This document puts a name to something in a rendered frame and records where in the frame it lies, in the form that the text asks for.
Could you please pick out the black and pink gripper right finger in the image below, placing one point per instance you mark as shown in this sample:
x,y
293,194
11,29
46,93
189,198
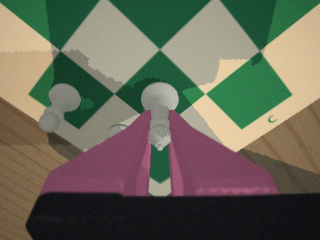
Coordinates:
x,y
210,168

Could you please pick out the white pawn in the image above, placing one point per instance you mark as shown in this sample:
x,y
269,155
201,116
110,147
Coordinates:
x,y
115,129
64,98

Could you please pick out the green and cream chessboard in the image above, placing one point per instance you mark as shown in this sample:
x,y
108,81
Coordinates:
x,y
240,67

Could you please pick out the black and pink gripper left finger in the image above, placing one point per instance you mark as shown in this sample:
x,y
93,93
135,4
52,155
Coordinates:
x,y
109,167

